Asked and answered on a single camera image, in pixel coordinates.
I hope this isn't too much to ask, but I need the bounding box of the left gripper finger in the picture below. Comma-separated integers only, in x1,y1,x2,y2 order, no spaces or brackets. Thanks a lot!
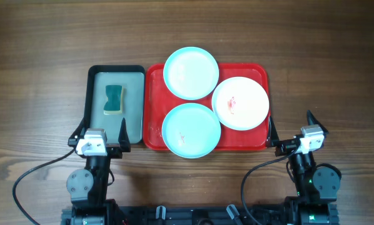
69,118,86,141
118,118,130,147

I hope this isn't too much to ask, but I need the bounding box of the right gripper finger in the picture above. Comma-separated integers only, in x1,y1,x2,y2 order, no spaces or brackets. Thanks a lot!
266,116,280,146
306,110,328,134

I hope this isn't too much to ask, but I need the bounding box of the green yellow sponge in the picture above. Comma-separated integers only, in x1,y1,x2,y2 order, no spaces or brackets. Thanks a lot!
104,85,123,114

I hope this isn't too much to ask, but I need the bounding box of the light blue plate bottom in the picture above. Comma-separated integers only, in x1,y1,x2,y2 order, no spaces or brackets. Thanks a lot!
161,103,221,159

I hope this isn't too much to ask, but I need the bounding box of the light blue plate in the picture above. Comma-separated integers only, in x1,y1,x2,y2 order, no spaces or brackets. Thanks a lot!
161,103,221,159
163,47,220,100

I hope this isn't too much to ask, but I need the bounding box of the light blue plate top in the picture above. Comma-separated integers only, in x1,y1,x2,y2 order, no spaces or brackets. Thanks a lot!
163,47,220,100

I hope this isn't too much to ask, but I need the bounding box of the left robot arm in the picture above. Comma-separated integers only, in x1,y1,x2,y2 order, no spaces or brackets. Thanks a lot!
61,119,131,225

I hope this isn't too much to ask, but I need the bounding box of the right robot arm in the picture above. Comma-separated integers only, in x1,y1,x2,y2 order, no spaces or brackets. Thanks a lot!
266,111,342,225

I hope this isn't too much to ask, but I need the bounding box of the black water tray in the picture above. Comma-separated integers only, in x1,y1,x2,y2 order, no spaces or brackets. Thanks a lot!
84,65,145,144

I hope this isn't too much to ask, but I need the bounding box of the red plastic tray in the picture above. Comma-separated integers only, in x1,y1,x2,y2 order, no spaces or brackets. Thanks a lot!
142,63,271,152

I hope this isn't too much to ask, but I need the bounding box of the white plate with stain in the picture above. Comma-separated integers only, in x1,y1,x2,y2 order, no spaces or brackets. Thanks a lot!
211,77,270,131

